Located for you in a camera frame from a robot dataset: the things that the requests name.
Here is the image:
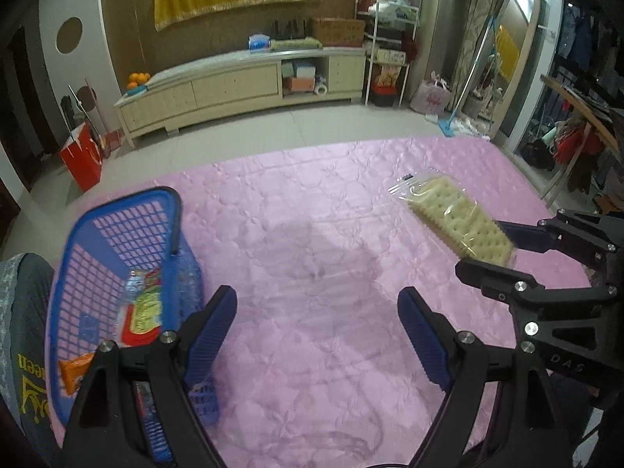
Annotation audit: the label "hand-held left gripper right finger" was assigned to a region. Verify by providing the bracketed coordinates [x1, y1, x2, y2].
[397, 287, 571, 468]

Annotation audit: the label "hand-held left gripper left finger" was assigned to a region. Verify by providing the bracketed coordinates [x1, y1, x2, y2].
[61, 285, 238, 468]

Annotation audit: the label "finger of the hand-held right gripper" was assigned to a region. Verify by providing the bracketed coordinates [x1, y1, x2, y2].
[495, 209, 624, 269]
[454, 257, 624, 320]

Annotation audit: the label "large red snack bag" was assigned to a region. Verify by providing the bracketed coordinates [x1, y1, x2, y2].
[117, 268, 169, 347]

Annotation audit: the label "plain cracker packet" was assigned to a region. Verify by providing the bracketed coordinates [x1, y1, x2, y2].
[387, 167, 518, 270]

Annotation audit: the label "orange yellow snack packet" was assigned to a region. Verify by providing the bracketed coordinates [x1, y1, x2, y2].
[58, 351, 96, 395]

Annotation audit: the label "blue plastic basket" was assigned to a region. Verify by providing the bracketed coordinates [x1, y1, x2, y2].
[44, 186, 220, 464]

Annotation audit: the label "red garment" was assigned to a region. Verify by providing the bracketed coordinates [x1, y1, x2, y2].
[553, 127, 605, 191]

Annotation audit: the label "mop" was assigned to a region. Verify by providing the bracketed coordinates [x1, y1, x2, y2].
[436, 24, 503, 137]

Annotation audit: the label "wooden drying rack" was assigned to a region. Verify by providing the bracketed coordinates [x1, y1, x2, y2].
[539, 75, 624, 206]

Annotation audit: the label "pink quilted table cover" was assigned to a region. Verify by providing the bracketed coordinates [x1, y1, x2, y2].
[49, 135, 612, 468]

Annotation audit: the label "pink gift bag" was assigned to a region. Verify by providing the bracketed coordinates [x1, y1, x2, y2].
[410, 75, 452, 114]

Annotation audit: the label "hanging clothes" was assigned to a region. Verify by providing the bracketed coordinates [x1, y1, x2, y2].
[556, 0, 624, 89]

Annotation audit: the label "arched standing mirror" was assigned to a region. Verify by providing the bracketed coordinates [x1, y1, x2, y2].
[487, 0, 543, 146]

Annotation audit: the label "red paper bag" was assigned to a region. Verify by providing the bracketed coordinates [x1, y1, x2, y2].
[59, 123, 105, 192]

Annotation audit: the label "patterned curtain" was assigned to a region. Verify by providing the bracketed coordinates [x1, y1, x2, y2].
[458, 0, 508, 108]

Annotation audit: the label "white metal rack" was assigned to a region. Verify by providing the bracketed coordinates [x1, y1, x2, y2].
[363, 0, 420, 107]

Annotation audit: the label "standing air conditioner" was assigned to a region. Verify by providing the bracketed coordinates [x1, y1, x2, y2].
[417, 0, 461, 83]

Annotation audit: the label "beige TV cabinet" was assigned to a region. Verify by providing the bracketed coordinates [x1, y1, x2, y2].
[114, 46, 367, 149]

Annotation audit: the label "cardboard box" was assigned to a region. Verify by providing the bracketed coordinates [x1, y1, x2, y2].
[309, 17, 366, 48]

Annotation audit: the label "green cushion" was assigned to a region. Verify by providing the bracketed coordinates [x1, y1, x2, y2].
[269, 36, 323, 51]

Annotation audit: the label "black router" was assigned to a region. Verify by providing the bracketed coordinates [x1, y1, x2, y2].
[270, 19, 307, 40]

